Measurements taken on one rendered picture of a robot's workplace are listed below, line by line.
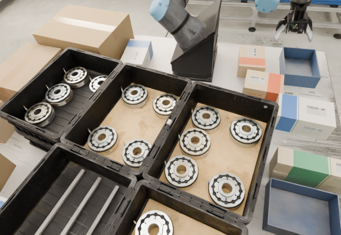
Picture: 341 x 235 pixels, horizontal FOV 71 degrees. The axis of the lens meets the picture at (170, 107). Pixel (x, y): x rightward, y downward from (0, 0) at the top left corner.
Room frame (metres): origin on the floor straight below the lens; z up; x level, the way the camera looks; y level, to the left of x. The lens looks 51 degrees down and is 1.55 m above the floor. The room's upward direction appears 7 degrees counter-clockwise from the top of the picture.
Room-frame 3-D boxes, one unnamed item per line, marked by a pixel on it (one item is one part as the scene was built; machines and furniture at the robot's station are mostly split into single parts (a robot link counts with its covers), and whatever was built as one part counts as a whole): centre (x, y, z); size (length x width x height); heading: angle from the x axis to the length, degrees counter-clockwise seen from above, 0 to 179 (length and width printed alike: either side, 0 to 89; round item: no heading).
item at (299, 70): (0.81, -0.63, 0.74); 0.20 x 0.15 x 0.07; 161
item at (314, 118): (0.52, -0.52, 0.75); 0.20 x 0.12 x 0.09; 66
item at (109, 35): (1.15, 0.40, 0.80); 0.40 x 0.30 x 0.20; 62
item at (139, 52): (1.01, 0.14, 0.75); 0.20 x 0.12 x 0.09; 164
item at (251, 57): (0.88, -0.42, 0.74); 0.16 x 0.12 x 0.07; 162
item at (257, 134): (0.42, -0.24, 0.86); 0.10 x 0.10 x 0.01
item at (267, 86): (0.71, -0.42, 0.74); 0.16 x 0.12 x 0.07; 66
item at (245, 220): (0.37, -0.12, 0.92); 0.40 x 0.30 x 0.02; 149
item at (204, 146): (0.40, -0.07, 0.86); 0.10 x 0.10 x 0.01
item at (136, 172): (0.52, 0.13, 0.92); 0.40 x 0.30 x 0.02; 149
